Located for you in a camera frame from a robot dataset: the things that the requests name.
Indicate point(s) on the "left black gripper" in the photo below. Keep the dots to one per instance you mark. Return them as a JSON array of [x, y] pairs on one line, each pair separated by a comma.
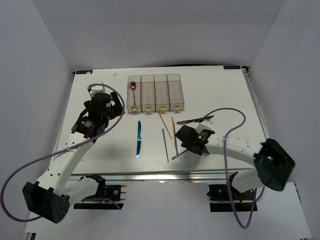
[[116, 110]]

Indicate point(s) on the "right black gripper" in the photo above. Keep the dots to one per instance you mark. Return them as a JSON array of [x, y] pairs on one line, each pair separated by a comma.
[[185, 145]]

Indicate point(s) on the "black knife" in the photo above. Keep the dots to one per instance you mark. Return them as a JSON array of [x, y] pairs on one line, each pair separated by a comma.
[[195, 120]]

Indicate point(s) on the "rainbow spoon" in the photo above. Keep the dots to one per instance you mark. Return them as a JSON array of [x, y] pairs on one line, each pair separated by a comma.
[[133, 87]]

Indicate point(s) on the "blue knife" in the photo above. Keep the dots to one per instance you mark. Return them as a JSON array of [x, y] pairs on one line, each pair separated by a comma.
[[139, 139]]

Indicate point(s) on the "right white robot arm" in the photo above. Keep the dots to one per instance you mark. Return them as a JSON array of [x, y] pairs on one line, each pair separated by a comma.
[[271, 164]]

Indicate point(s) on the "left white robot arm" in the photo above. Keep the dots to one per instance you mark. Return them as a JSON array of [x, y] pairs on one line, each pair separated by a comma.
[[49, 196]]

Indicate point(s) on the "rainbow fork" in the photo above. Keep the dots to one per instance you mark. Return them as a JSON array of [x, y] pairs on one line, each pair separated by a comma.
[[179, 154]]

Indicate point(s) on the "blue chopstick right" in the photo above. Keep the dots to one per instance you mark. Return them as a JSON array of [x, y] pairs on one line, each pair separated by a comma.
[[176, 150]]

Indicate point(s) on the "blue chopstick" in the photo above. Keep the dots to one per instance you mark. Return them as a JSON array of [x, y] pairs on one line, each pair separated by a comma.
[[165, 144], [176, 150]]

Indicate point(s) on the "orange chopstick right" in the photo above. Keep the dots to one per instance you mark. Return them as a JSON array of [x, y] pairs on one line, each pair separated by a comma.
[[174, 133]]

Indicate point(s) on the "orange chopstick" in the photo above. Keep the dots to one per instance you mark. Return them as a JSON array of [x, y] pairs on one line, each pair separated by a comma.
[[165, 125], [174, 133]]

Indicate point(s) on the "blue chopstick left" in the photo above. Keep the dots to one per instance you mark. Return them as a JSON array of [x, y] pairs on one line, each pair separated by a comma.
[[165, 144]]

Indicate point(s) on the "left blue corner sticker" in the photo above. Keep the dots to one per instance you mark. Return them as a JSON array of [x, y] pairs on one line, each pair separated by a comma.
[[83, 72]]

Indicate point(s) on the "blue corner sticker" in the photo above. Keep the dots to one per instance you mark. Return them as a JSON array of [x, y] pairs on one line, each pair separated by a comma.
[[83, 72], [231, 67]]

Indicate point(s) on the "clear container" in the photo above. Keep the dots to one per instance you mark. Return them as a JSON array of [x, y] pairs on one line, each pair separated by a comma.
[[176, 97], [162, 100], [131, 108], [148, 102]]

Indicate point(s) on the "orange chopstick left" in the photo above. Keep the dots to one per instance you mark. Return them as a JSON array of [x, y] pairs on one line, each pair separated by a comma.
[[165, 125]]

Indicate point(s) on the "right blue corner sticker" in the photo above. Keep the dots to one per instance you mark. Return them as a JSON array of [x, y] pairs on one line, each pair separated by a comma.
[[231, 67]]

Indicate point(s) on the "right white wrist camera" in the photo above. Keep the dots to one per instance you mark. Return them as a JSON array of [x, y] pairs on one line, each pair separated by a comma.
[[205, 126]]

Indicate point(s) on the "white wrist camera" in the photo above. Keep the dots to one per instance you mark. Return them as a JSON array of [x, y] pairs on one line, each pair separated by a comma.
[[205, 126], [96, 88]]

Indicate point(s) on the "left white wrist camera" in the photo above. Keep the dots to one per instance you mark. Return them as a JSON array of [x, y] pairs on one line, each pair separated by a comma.
[[96, 88]]

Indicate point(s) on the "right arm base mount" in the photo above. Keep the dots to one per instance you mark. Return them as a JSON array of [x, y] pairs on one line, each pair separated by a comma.
[[219, 201]]

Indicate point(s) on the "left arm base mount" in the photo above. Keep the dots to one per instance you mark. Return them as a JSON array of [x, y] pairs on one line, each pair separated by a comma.
[[107, 197]]

